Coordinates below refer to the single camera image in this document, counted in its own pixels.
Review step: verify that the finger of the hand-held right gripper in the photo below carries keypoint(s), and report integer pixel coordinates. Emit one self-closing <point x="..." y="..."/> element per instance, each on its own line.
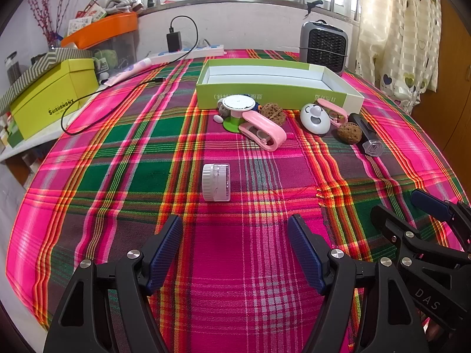
<point x="386" y="220"/>
<point x="430" y="204"/>

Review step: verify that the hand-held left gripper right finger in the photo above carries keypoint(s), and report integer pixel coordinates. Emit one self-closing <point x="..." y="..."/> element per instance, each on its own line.
<point x="305" y="255"/>

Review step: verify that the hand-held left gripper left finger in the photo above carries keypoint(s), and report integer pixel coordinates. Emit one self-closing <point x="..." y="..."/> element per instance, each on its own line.
<point x="165" y="255"/>

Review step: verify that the small white jar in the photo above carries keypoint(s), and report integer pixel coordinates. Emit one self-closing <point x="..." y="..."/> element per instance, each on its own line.
<point x="216" y="182"/>

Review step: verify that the black flashlight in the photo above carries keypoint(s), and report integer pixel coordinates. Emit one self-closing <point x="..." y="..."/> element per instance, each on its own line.
<point x="364" y="132"/>

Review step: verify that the brown walnut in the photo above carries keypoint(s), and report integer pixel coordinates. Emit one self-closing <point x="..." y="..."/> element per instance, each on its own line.
<point x="349" y="133"/>
<point x="274" y="114"/>

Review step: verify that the small pink clip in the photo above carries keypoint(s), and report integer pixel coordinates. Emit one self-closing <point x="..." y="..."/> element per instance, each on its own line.
<point x="333" y="112"/>

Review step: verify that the white panda round gadget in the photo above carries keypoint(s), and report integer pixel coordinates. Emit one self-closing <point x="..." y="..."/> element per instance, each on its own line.
<point x="314" y="119"/>

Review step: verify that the small blue orange toy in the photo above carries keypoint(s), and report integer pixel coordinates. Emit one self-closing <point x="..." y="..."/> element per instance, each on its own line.
<point x="260" y="109"/>

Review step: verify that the green base white disc toy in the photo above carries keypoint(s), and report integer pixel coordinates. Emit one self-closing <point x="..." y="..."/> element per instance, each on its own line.
<point x="238" y="103"/>

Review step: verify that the green white cardboard box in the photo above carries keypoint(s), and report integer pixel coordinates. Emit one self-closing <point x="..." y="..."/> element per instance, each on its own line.
<point x="257" y="92"/>

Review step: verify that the pink green plaid tablecloth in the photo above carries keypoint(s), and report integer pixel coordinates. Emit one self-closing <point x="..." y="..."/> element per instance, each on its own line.
<point x="257" y="191"/>

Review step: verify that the brown wooden wardrobe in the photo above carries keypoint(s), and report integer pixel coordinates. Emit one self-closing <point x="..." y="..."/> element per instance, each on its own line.
<point x="452" y="81"/>

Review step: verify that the cream heart print curtain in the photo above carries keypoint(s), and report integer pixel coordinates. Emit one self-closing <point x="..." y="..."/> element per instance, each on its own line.
<point x="397" y="25"/>

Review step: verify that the pink white cosmetic tube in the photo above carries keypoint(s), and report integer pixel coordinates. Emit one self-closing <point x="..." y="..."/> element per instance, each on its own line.
<point x="128" y="70"/>

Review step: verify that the grey electric heater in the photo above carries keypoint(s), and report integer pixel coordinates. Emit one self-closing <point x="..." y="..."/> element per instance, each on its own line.
<point x="325" y="40"/>

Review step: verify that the yellow-green cardboard box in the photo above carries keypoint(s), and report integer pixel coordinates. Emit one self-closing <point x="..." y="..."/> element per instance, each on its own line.
<point x="55" y="95"/>

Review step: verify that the white blue power strip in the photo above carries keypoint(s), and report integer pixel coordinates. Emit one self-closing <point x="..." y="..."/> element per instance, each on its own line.
<point x="191" y="52"/>

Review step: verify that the black charger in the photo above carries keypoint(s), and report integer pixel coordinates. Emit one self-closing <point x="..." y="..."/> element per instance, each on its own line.
<point x="173" y="41"/>

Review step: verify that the white plug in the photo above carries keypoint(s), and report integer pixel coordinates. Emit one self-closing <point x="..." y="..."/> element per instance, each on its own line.
<point x="206" y="43"/>

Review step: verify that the grey zigzag striped box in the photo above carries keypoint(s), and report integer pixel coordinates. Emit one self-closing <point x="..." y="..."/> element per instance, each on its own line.
<point x="33" y="70"/>

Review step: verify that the clear storage bin orange lid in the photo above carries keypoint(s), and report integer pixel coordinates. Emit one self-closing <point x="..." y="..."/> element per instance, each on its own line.
<point x="103" y="27"/>

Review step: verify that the dark glass jar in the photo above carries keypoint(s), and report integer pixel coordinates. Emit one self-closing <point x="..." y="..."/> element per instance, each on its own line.
<point x="11" y="68"/>

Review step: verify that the pile of paper packets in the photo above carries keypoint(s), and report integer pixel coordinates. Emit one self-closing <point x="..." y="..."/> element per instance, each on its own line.
<point x="86" y="18"/>

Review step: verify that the pink artificial flower branches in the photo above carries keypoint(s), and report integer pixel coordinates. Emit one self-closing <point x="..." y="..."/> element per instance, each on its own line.
<point x="42" y="11"/>

